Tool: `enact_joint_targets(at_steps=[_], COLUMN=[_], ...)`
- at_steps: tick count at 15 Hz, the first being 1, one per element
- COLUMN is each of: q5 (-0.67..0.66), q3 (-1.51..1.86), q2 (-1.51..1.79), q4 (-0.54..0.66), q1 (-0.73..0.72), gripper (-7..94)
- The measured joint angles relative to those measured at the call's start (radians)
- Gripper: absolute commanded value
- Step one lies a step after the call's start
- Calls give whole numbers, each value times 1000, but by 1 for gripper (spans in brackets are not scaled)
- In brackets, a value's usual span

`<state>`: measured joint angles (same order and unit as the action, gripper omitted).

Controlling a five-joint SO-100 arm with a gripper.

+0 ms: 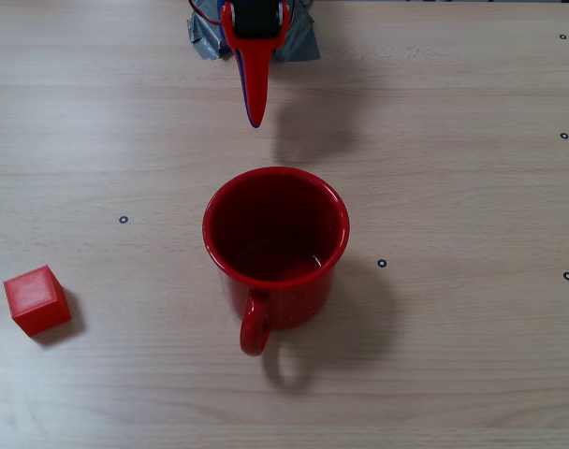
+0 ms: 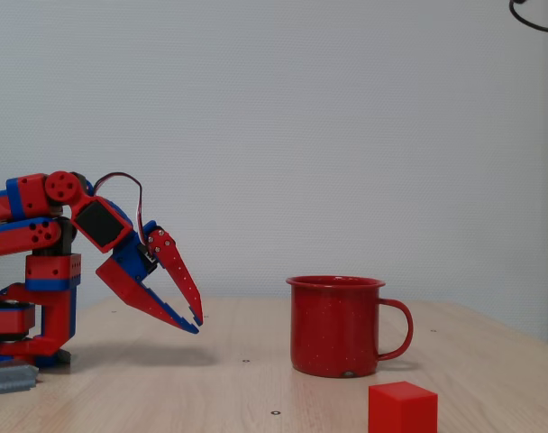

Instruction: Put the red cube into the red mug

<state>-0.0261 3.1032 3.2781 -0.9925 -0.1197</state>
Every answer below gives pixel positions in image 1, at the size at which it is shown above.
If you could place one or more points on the red cube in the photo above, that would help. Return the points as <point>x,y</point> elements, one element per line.
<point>34,299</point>

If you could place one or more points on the red enamel mug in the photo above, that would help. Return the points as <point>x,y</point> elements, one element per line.
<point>284,299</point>

